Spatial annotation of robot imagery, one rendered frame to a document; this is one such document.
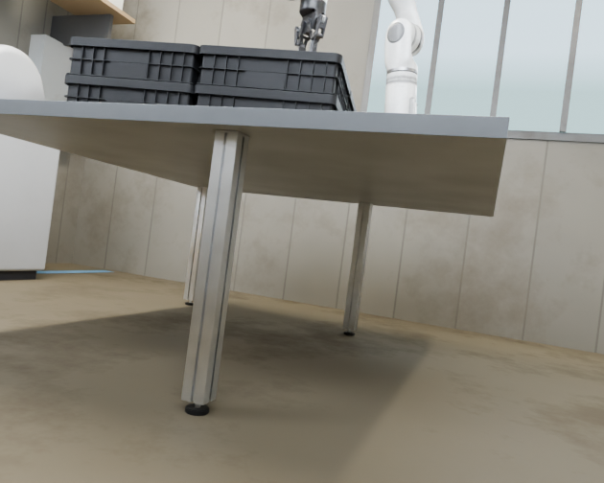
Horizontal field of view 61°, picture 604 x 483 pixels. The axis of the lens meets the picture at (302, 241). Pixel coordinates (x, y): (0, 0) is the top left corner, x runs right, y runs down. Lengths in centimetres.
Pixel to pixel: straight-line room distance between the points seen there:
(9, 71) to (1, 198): 69
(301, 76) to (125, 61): 51
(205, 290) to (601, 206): 276
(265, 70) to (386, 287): 231
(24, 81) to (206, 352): 244
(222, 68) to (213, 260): 56
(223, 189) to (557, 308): 264
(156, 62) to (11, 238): 194
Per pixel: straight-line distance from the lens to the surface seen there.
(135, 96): 158
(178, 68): 155
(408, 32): 164
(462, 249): 347
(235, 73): 149
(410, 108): 159
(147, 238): 430
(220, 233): 119
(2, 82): 329
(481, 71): 366
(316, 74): 144
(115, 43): 165
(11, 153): 326
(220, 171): 121
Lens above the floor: 43
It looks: level
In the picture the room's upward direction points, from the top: 7 degrees clockwise
